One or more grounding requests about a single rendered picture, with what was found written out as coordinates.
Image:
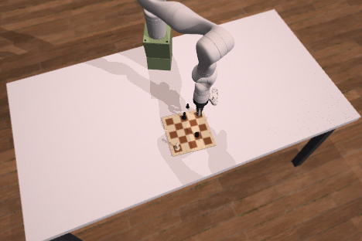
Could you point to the wooden chessboard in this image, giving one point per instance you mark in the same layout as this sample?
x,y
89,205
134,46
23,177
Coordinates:
x,y
183,132

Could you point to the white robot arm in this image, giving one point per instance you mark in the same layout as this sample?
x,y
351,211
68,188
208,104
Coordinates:
x,y
215,43

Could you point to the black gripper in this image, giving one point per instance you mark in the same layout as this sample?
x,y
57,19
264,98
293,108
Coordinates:
x,y
199,107

